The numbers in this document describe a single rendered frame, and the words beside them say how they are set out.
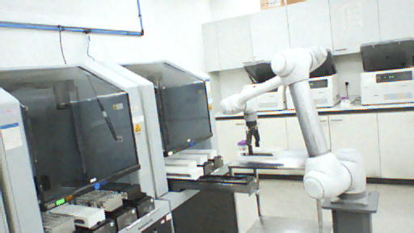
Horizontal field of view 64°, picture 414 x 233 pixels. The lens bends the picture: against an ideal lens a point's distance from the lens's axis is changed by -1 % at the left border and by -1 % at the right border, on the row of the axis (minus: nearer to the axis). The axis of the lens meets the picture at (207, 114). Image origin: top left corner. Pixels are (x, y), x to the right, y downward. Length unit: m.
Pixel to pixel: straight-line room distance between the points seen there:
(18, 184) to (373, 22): 3.82
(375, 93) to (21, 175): 3.46
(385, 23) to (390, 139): 1.29
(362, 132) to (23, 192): 3.44
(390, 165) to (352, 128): 0.56
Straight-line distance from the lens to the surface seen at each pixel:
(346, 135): 4.13
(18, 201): 1.54
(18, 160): 1.52
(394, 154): 4.15
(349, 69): 4.67
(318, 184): 1.65
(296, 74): 1.68
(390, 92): 4.03
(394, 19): 4.31
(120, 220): 1.78
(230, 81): 5.15
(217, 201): 2.58
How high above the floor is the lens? 1.43
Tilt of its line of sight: 6 degrees down
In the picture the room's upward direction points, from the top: 7 degrees counter-clockwise
